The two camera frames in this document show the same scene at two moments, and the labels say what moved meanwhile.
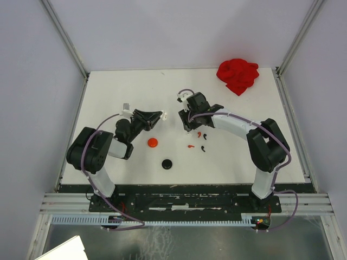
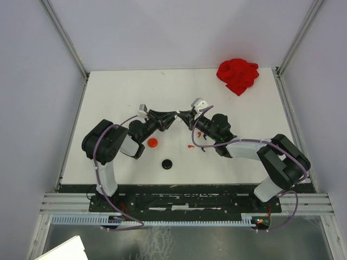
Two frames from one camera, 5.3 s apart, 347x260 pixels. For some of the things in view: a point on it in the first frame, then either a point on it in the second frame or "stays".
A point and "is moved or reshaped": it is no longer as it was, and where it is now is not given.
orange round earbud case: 152,142 stays
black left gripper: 148,122 -> 162,119
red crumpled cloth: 238,74 stays
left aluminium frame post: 66,38 stays
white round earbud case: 165,116 is moved or reshaped
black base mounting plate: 186,203 stays
